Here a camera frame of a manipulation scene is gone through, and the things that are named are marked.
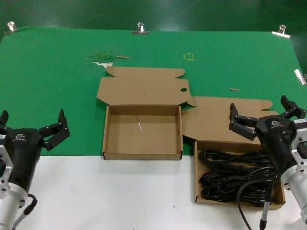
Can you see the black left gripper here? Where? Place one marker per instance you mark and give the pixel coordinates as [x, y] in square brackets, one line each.
[24, 148]

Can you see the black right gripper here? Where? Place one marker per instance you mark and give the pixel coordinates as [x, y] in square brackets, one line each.
[275, 139]

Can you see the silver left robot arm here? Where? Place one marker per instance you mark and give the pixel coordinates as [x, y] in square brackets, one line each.
[9, 206]

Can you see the open cardboard box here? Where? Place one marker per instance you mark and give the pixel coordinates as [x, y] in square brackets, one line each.
[144, 91]
[211, 119]

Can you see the small wooden chip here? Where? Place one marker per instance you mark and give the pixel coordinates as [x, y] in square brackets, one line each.
[234, 89]

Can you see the green table mat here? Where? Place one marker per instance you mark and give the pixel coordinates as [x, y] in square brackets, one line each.
[48, 83]

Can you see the silver binder clip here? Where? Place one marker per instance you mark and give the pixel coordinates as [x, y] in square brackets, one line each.
[11, 26]
[281, 32]
[140, 30]
[300, 77]

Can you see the thin metal pin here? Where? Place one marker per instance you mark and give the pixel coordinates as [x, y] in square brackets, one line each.
[139, 125]

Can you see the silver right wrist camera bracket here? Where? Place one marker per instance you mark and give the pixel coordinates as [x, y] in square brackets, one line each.
[299, 139]

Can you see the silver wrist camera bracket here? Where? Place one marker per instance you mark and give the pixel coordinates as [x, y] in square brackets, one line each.
[299, 139]
[6, 167]

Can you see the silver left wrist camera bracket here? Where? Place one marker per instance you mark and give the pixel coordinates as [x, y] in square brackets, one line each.
[6, 167]

